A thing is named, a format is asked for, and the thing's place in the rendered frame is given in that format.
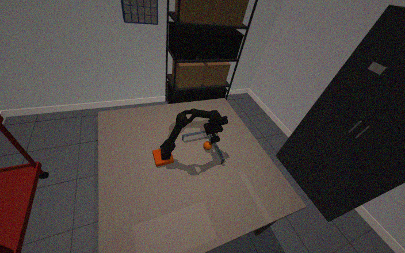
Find low clear corner walls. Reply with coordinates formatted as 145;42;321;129
184;133;222;163

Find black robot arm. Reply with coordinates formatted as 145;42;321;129
160;108;228;160

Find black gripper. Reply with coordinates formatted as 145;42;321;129
204;123;220;144

